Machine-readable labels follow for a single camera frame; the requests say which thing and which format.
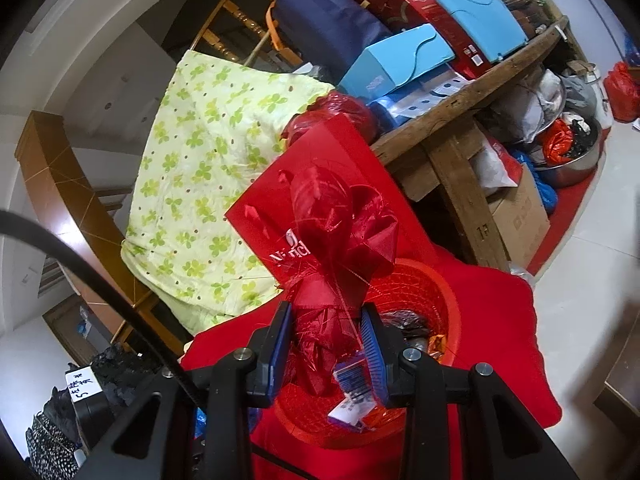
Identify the steel basin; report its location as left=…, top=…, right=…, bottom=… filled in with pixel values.
left=532, top=120, right=603, bottom=188

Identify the black jacket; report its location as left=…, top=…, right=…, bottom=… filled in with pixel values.
left=90, top=342, right=166, bottom=411

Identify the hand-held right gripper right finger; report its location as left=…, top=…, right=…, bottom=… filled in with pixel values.
left=360, top=302, right=581, bottom=480

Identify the orange plastic bag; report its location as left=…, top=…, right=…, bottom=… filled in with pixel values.
left=540, top=119, right=576, bottom=166

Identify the wooden stair railing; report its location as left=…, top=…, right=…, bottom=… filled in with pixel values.
left=192, top=0, right=306, bottom=68

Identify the black cable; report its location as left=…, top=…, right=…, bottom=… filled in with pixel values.
left=0, top=210, right=201, bottom=411

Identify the navy bag with orange strap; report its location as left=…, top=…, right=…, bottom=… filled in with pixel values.
left=270, top=0, right=393, bottom=81

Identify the white sack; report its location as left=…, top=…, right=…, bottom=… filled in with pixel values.
left=492, top=67, right=566, bottom=143

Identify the red carpet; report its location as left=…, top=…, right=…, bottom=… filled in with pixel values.
left=527, top=127, right=613, bottom=278

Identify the red plastic mesh basket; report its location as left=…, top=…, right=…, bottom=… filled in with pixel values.
left=272, top=258, right=462, bottom=448

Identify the dark wooden furniture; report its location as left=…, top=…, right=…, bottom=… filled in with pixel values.
left=592, top=355, right=640, bottom=441

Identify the red paper gift bag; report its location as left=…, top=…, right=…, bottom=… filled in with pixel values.
left=224, top=115, right=441, bottom=291

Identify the white perforated packaging sheet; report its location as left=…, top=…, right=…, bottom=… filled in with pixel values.
left=395, top=69, right=476, bottom=116

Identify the wooden table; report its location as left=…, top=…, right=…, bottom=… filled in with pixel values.
left=370, top=15, right=571, bottom=273

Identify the black white dotted cloth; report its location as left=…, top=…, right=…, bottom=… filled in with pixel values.
left=25, top=395, right=83, bottom=480

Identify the red blanket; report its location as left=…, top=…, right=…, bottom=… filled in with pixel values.
left=180, top=245, right=561, bottom=480

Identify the blue plastic sack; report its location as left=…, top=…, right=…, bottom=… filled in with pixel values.
left=515, top=150, right=557, bottom=216

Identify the red gift box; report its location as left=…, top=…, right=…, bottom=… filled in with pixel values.
left=392, top=0, right=488, bottom=81

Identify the brown wooden pillar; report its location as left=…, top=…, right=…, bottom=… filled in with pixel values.
left=15, top=111, right=186, bottom=356

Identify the dark red wrapper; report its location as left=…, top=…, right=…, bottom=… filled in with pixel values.
left=287, top=165, right=401, bottom=396

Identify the light blue cardboard box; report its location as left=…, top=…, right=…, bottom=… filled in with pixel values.
left=337, top=24, right=457, bottom=98

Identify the large red plastic bag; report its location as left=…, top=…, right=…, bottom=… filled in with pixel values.
left=281, top=91, right=378, bottom=148

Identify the brown wooden door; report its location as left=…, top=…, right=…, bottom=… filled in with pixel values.
left=42, top=292, right=116, bottom=356

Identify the green clover print quilt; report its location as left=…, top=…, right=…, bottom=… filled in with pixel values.
left=121, top=49, right=336, bottom=337

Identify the grey plastic bag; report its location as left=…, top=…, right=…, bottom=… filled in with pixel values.
left=562, top=75, right=598, bottom=121

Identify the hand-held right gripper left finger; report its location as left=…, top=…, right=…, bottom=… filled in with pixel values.
left=80, top=300, right=293, bottom=480

